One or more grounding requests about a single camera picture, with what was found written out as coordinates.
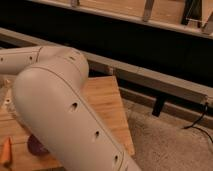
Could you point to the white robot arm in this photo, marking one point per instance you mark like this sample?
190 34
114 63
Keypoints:
47 94

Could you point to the dark purple ceramic bowl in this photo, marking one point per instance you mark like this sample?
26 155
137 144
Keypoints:
35 147

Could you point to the wooden table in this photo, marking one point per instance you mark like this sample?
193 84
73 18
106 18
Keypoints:
103 95

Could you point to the orange carrot toy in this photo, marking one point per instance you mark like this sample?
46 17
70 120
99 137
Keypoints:
6 155

